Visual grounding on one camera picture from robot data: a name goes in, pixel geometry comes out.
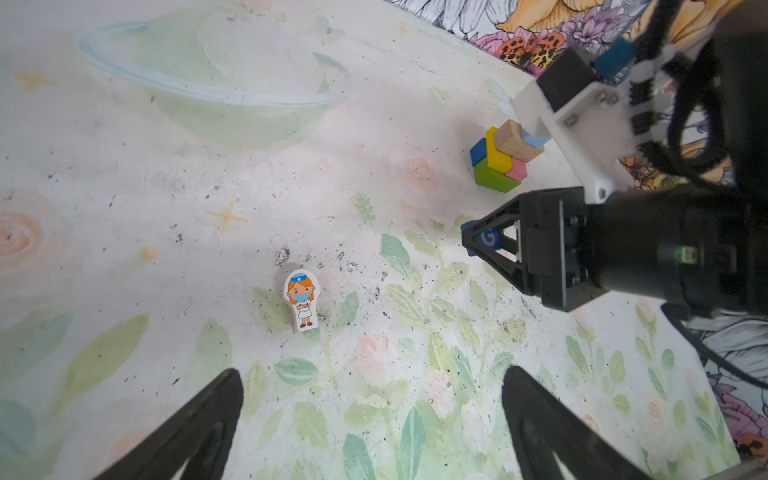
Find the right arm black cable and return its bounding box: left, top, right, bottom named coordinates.
left=629, top=0, right=745, bottom=175

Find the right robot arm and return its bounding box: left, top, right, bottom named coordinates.
left=462, top=1, right=767, bottom=320

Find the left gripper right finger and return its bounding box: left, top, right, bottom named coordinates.
left=502, top=366, right=648, bottom=479

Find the yellow rectangular block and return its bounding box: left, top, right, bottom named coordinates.
left=485, top=127, right=514, bottom=175

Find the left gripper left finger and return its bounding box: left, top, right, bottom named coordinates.
left=98, top=368, right=244, bottom=479

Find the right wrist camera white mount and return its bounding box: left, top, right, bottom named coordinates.
left=512, top=48, right=636, bottom=205

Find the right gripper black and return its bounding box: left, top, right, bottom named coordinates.
left=461, top=186, right=767, bottom=312

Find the green rectangular block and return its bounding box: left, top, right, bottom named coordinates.
left=473, top=158, right=521, bottom=193

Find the natural wood rectangular block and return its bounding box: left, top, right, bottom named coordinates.
left=493, top=120, right=544, bottom=163

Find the light blue cube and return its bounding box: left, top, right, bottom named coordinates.
left=521, top=128, right=551, bottom=148

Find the pink rectangular block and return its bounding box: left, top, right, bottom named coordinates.
left=506, top=157, right=528, bottom=182

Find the dark blue cube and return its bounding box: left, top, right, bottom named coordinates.
left=470, top=137, right=487, bottom=167

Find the blue letter G cube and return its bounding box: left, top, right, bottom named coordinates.
left=460, top=220, right=503, bottom=257

